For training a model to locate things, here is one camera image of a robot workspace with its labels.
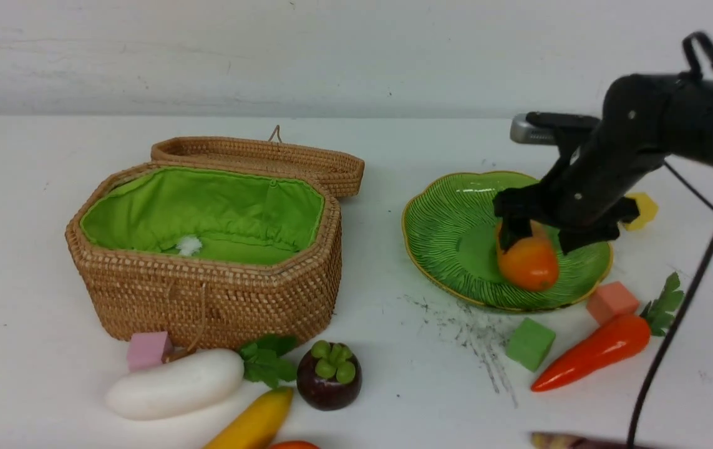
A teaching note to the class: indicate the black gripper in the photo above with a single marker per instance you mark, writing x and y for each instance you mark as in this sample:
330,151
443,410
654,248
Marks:
585,201

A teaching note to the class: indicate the orange yellow toy mango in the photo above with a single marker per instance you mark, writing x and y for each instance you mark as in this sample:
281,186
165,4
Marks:
531,264

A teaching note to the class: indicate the orange toy carrot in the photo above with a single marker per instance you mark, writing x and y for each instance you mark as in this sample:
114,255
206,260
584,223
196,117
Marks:
619,339

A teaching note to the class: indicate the purple toy mangosteen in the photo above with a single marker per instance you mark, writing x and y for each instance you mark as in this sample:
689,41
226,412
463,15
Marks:
329,376

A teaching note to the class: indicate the orange toy persimmon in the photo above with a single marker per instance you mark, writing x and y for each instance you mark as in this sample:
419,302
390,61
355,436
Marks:
294,444

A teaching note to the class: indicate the yellow toy banana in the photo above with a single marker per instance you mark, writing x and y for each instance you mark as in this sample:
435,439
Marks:
259,424

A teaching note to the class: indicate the white toy radish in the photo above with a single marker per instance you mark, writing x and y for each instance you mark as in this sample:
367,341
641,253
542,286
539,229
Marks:
189,383

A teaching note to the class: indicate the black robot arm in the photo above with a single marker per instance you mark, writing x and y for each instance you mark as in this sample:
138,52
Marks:
687,124

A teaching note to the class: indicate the green leaf-shaped glass plate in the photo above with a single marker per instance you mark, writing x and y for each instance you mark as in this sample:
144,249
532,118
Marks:
449,233

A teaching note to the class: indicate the orange foam cube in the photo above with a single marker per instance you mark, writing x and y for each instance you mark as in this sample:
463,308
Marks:
611,300

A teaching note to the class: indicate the yellow foam cube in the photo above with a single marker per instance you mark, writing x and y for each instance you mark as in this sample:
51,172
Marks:
648,210

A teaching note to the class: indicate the green foam cube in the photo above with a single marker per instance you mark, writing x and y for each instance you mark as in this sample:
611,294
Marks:
530,344

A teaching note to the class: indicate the woven wicker basket green lining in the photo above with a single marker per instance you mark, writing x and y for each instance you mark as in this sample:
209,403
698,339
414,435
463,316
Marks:
214,255

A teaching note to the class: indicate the pink foam cube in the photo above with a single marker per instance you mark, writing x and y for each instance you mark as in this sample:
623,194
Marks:
147,350

